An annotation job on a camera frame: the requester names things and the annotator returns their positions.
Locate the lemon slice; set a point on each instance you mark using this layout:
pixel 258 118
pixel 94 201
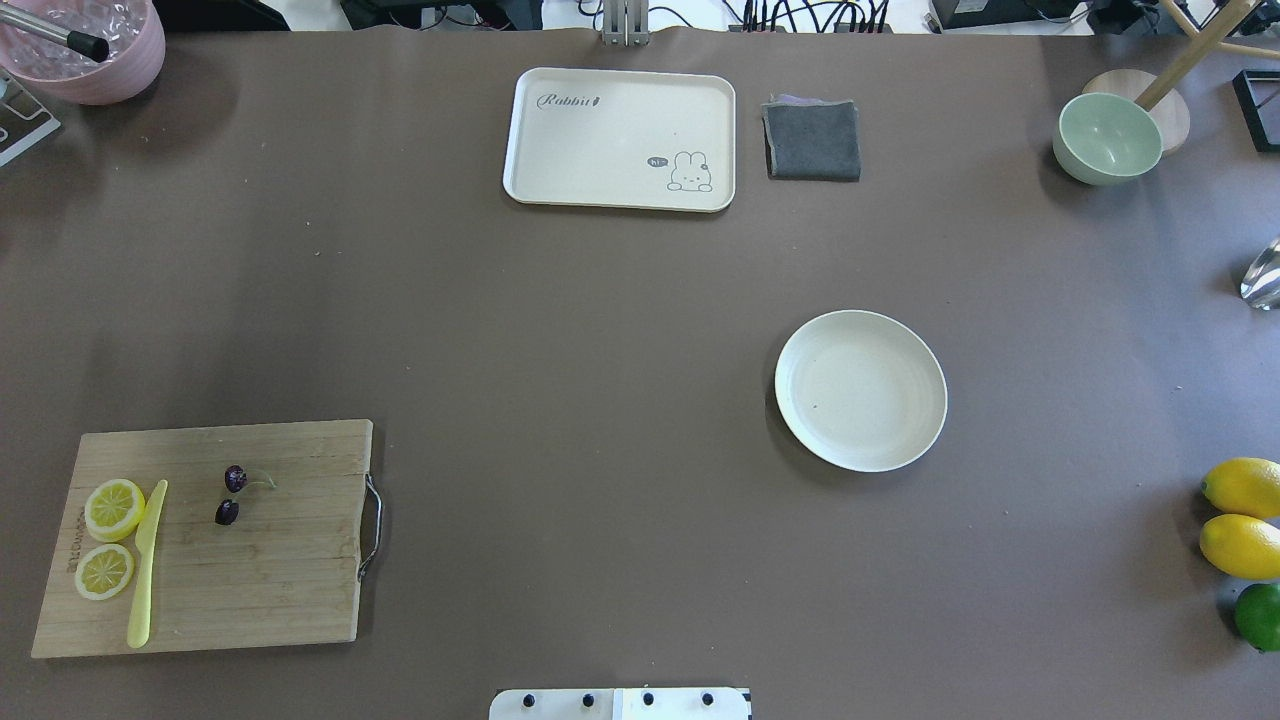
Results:
pixel 113 510
pixel 104 572

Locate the upper yellow lemon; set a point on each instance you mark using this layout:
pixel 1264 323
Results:
pixel 1244 485

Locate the wooden stand with base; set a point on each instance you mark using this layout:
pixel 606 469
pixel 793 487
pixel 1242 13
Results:
pixel 1157 95

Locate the pink bowl of ice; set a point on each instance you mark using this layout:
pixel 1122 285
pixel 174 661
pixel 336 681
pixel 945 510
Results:
pixel 136 44

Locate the upper lemon slice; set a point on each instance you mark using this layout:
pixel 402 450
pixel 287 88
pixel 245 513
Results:
pixel 113 510

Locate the white wire cup rack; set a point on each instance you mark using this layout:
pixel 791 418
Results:
pixel 25 121

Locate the green bowl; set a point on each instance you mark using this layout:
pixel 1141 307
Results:
pixel 1104 139

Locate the steel muddler black tip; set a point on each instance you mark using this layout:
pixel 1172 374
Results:
pixel 93 47

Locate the black frame object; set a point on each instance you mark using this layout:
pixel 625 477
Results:
pixel 1256 91

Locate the cream round plate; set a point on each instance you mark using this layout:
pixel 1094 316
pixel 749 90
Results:
pixel 861 391

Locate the lower lemon slice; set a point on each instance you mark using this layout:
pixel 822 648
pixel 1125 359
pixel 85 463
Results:
pixel 104 572

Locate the green lime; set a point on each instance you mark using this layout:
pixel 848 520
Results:
pixel 1256 616

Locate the yellow lemon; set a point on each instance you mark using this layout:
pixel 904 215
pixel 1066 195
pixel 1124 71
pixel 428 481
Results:
pixel 1244 485
pixel 1241 546

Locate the grey folded cloth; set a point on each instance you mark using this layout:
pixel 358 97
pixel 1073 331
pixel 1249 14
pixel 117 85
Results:
pixel 809 139

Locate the lower yellow lemon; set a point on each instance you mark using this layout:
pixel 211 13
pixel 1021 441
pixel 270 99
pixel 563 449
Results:
pixel 1241 546

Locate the shiny metal object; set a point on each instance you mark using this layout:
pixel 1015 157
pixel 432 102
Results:
pixel 1259 286

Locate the wooden cutting board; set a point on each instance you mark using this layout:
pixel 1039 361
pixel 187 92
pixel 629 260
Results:
pixel 287 572

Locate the metal camera post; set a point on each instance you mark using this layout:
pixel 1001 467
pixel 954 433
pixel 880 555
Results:
pixel 625 23

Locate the yellow plastic knife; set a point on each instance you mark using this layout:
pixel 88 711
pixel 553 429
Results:
pixel 145 542

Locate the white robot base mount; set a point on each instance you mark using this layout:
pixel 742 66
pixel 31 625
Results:
pixel 694 702

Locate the cream rabbit tray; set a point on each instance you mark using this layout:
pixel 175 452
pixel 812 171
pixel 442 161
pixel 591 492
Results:
pixel 631 139

